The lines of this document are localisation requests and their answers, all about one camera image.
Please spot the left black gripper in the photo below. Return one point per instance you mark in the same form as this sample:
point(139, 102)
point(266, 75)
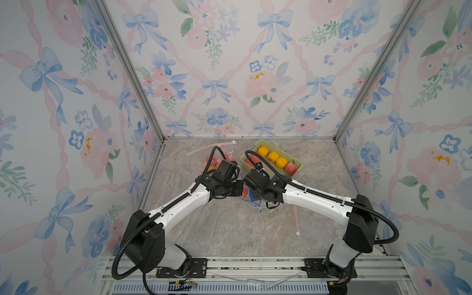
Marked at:
point(238, 190)

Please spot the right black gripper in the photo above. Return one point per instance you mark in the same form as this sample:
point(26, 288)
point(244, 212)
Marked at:
point(257, 196)

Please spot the pink peach green leaf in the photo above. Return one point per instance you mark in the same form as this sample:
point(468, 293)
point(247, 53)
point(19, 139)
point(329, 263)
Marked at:
point(245, 192)

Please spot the blue zipper clear bag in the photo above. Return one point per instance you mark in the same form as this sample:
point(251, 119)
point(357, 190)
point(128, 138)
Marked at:
point(251, 204)

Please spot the pink zipper clear bag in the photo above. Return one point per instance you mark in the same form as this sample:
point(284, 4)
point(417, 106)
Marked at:
point(196, 160)
point(318, 227)

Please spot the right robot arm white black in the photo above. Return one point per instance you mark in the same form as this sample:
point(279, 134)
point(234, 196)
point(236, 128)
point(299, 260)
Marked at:
point(355, 215)

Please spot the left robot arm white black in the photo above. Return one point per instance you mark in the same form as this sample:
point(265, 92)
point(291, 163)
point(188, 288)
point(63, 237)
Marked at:
point(144, 247)

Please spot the light green plastic basket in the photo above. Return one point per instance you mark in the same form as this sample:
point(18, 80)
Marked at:
point(267, 168)

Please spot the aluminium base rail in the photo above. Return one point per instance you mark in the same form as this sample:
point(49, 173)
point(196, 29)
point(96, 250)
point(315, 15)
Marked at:
point(253, 275)

